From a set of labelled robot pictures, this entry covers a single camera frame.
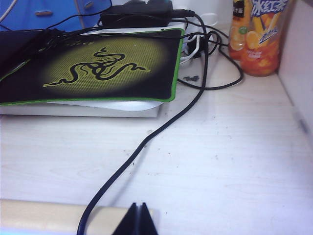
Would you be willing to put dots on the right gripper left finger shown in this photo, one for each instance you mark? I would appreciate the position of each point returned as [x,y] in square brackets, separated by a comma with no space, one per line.
[127,222]

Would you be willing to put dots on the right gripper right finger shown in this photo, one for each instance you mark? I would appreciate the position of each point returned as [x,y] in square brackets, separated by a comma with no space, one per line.
[148,222]

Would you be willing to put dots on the large iced tea bottle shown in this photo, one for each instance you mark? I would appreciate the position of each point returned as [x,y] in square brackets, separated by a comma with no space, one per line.
[264,49]

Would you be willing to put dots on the dark closed laptop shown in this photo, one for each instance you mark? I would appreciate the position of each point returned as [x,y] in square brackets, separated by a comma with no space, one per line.
[9,49]

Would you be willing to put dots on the small orange juice bottle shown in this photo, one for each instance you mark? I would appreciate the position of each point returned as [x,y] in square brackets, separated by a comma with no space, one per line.
[238,29]

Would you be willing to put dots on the white rounded riser board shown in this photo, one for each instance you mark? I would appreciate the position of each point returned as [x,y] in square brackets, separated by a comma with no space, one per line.
[122,105]

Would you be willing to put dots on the white flat base board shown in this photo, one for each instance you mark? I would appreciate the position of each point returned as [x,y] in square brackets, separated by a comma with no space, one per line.
[73,113]

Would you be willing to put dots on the small black clip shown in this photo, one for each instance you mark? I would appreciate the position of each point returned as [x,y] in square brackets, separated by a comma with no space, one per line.
[192,78]

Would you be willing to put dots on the black green-edged mouse pad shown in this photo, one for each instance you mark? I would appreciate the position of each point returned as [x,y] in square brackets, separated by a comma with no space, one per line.
[110,61]

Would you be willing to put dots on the black power adapter brick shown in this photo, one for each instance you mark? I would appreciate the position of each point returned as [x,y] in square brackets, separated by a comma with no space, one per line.
[137,16]

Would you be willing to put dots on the blue wooden organizer box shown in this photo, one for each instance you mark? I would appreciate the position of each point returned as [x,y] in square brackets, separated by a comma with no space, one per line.
[49,14]

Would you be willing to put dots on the grey office partition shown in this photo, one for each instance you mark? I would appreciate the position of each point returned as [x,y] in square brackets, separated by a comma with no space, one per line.
[300,49]

